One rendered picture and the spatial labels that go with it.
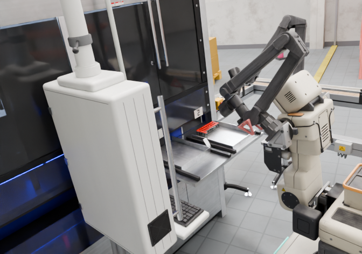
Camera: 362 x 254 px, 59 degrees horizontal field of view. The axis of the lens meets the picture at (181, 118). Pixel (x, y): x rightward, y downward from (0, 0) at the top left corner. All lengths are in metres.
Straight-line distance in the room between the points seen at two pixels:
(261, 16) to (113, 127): 7.98
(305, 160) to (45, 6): 1.41
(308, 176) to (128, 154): 0.99
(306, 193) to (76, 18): 1.36
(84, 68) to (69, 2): 0.23
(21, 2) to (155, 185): 0.92
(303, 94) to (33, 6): 1.23
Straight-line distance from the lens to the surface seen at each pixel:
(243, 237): 2.70
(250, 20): 9.01
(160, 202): 1.36
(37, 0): 1.56
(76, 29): 1.26
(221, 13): 9.28
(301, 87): 1.60
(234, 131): 2.24
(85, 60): 1.27
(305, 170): 1.76
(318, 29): 8.44
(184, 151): 2.06
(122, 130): 1.12
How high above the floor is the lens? 1.86
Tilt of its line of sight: 22 degrees down
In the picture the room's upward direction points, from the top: 8 degrees counter-clockwise
